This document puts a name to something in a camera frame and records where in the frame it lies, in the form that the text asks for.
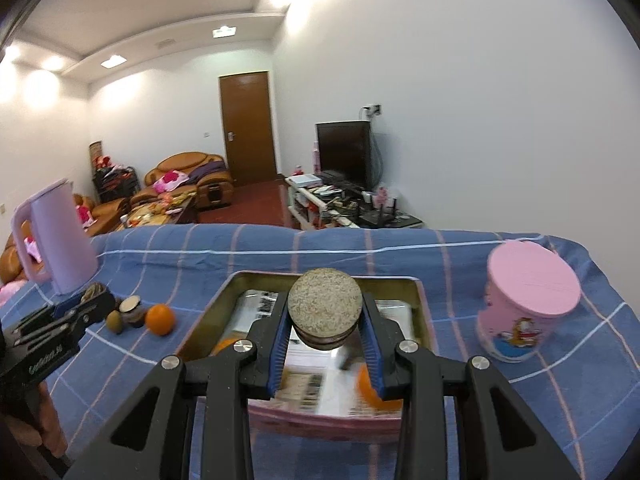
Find pink electric kettle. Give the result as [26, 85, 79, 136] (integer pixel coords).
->
[11, 179, 98, 295]

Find cut brown cylinder fruit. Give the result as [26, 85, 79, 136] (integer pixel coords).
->
[286, 268, 363, 351]

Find blue plaid tablecloth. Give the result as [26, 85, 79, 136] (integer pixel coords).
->
[0, 223, 640, 480]

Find black television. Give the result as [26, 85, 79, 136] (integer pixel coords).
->
[316, 120, 373, 188]

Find printed paper leaflet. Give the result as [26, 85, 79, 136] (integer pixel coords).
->
[218, 289, 416, 418]

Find green kiwi fruit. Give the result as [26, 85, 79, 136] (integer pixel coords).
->
[105, 310, 125, 335]

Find dark brown passion fruit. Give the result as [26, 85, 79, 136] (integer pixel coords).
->
[80, 282, 108, 306]

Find brown leather sofa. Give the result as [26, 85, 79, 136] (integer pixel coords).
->
[0, 150, 236, 286]

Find coffee table with snacks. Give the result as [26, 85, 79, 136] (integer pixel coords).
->
[117, 193, 198, 231]

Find pink cartoon lidded cup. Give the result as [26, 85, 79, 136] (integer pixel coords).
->
[476, 240, 582, 363]

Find mottled brown white fruit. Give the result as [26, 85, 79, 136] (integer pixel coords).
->
[118, 295, 146, 328]

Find brown wooden door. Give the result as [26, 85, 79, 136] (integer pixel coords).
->
[219, 72, 277, 186]

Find pink rectangular tin box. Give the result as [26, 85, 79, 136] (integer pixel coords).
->
[178, 271, 433, 442]

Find orange tangerine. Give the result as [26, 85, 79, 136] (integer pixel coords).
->
[145, 304, 176, 337]
[212, 337, 239, 356]
[356, 364, 402, 412]

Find person left hand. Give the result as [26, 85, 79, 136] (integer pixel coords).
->
[6, 382, 67, 458]

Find white tv stand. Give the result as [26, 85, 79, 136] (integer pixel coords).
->
[281, 174, 425, 231]

